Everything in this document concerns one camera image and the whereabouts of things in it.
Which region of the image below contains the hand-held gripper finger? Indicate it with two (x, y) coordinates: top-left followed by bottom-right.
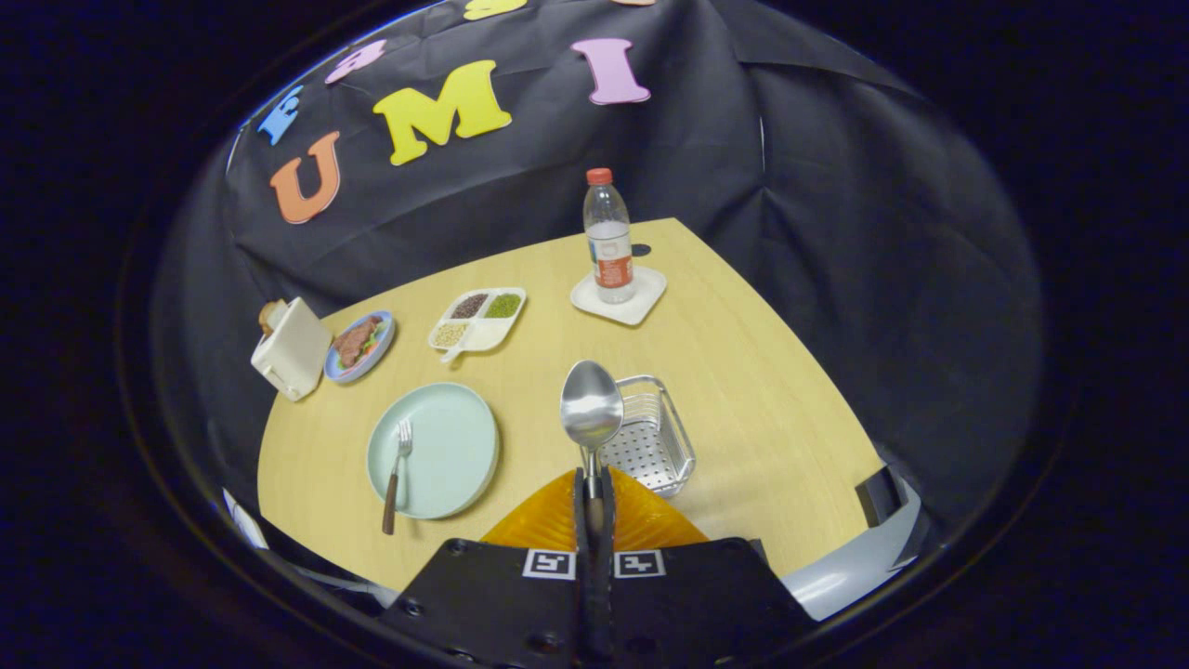
(379, 467), (596, 669)
(594, 465), (823, 669)

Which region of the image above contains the wooden handled metal spoon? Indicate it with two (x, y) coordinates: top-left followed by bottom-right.
(560, 360), (625, 531)

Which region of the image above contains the wooden handled metal fork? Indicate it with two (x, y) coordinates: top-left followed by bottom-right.
(381, 418), (414, 537)

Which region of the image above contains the pale green plate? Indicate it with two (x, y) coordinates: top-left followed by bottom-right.
(366, 382), (501, 521)

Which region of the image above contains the light grey chair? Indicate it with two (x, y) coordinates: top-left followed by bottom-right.
(780, 463), (922, 622)

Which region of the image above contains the white divided dish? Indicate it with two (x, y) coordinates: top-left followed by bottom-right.
(426, 286), (528, 363)

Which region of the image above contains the white square coaster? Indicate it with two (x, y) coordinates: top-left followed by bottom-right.
(569, 266), (668, 327)

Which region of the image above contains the blue rimmed plate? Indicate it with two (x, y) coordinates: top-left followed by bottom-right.
(323, 310), (397, 385)

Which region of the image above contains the meat and lettuce food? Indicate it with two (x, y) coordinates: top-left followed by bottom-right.
(333, 315), (384, 370)

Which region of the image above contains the clear plastic water bottle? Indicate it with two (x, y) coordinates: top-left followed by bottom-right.
(582, 167), (637, 306)

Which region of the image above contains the white toaster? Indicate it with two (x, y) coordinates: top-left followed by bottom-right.
(250, 297), (333, 402)

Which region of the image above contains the black backdrop cloth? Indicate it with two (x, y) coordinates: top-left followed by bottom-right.
(153, 0), (1041, 521)

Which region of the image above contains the metal wire basket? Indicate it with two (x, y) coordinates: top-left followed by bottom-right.
(599, 374), (698, 500)

